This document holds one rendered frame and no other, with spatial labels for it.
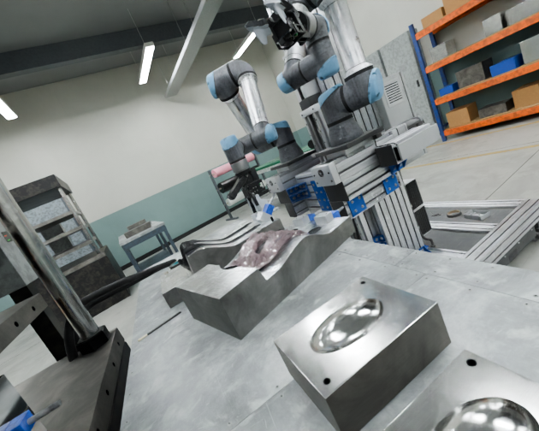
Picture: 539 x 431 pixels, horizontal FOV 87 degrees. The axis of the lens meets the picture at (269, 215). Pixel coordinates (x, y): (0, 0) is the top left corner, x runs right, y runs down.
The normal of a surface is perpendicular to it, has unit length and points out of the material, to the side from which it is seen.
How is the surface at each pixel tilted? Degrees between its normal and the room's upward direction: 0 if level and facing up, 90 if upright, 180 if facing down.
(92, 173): 90
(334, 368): 0
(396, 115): 90
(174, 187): 90
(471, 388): 0
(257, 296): 90
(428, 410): 0
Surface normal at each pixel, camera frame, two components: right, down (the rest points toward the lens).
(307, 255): 0.61, -0.10
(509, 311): -0.40, -0.89
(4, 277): 0.38, 0.04
